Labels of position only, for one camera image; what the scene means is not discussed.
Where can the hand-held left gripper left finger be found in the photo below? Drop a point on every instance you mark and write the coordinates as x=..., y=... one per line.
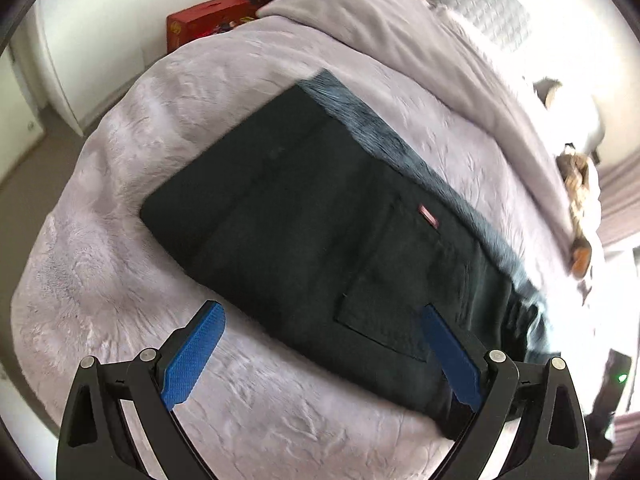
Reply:
x=192, y=360

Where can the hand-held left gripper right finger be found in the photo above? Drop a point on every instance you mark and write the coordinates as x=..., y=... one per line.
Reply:
x=450, y=355

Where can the black pants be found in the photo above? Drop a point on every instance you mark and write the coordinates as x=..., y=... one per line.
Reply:
x=300, y=210

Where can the lilac quilted bedspread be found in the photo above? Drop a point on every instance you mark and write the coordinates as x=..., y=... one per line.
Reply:
x=125, y=260

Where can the beige slipper orange lining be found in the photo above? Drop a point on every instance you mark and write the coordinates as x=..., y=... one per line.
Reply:
x=582, y=260

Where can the white pillow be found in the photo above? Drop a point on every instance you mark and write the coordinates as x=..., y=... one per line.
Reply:
x=587, y=125

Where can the white wardrobe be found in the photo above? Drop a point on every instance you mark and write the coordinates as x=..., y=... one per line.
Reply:
x=90, y=60

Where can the grey fleece blanket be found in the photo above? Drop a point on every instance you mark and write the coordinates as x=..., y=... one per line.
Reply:
x=400, y=40

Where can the red cardboard box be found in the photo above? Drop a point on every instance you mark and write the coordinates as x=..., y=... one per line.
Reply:
x=210, y=20

